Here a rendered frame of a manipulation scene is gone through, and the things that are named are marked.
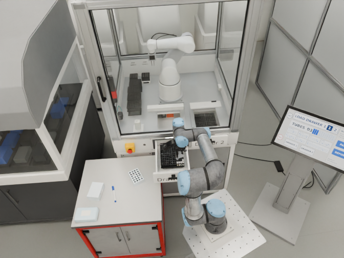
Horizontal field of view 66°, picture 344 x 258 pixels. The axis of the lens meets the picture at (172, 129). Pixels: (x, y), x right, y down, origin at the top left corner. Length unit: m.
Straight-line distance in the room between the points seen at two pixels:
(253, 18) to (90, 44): 0.93
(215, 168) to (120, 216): 0.89
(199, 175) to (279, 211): 1.71
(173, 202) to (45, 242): 1.28
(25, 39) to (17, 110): 0.42
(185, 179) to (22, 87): 1.03
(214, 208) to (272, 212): 1.28
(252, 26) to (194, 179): 0.93
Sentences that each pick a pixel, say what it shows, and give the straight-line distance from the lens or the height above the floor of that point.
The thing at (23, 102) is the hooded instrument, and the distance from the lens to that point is 1.72.
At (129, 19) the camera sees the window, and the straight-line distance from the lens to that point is 1.59.
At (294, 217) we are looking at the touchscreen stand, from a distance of 2.91.
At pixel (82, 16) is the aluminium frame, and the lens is 1.60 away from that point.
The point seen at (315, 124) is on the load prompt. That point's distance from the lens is 2.10.
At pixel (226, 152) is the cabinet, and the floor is 0.69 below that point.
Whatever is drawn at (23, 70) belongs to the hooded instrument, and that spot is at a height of 1.69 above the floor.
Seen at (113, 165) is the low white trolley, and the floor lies 0.76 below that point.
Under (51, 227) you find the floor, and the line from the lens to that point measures 3.01.
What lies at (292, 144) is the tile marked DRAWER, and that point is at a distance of 2.11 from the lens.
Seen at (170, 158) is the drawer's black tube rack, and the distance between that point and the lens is 2.05.
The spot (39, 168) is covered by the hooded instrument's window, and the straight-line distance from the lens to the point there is 2.14.
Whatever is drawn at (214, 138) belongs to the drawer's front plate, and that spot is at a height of 0.91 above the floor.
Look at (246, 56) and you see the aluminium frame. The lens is 1.75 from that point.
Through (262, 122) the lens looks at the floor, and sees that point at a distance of 3.73.
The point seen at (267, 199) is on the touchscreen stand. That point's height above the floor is 0.04.
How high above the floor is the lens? 2.46
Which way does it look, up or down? 44 degrees down
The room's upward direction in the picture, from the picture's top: 3 degrees counter-clockwise
